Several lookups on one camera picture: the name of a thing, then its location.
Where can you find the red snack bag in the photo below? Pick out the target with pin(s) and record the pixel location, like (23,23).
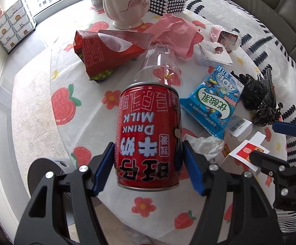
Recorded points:
(103,51)

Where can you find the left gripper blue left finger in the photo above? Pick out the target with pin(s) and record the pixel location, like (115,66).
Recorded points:
(99,168)

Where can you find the torn white foil packet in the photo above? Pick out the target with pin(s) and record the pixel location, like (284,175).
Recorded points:
(215,52)

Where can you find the red milk drink can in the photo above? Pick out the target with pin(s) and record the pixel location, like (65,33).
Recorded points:
(148,144)

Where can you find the grey round trash bin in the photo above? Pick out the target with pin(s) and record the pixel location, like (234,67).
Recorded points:
(53,181)

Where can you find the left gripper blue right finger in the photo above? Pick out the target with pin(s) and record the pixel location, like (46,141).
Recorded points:
(253,220)

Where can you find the white barcode paper box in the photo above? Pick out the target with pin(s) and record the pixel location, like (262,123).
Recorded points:
(239,127)

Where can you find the white drawer cabinet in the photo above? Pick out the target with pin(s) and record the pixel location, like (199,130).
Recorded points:
(15,24)

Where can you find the crumpled white tissue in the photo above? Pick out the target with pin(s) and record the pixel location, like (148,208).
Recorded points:
(210,147)

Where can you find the white black patterned rug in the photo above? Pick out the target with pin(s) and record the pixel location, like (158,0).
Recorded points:
(261,51)

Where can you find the blue AD milk carton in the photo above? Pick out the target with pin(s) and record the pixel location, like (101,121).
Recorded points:
(213,102)

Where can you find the pink crumpled paper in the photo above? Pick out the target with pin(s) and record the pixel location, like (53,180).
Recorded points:
(177,33)

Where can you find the clear plastic cup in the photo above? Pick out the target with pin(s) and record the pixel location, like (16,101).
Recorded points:
(160,66)

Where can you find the white vase pink flowers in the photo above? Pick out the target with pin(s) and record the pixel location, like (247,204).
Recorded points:
(126,14)

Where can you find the red white small card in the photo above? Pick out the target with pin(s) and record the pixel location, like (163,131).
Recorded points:
(241,154)

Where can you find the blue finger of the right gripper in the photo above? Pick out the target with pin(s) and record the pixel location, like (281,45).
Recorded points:
(288,129)

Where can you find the black plastic bag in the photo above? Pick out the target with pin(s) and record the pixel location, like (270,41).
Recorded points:
(259,97)

